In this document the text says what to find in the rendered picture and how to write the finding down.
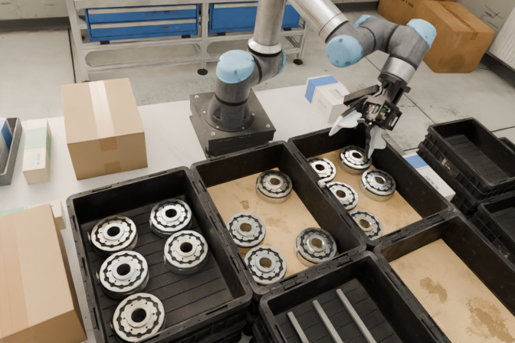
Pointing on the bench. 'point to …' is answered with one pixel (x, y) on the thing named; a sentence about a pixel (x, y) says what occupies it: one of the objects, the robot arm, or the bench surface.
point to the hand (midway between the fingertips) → (346, 147)
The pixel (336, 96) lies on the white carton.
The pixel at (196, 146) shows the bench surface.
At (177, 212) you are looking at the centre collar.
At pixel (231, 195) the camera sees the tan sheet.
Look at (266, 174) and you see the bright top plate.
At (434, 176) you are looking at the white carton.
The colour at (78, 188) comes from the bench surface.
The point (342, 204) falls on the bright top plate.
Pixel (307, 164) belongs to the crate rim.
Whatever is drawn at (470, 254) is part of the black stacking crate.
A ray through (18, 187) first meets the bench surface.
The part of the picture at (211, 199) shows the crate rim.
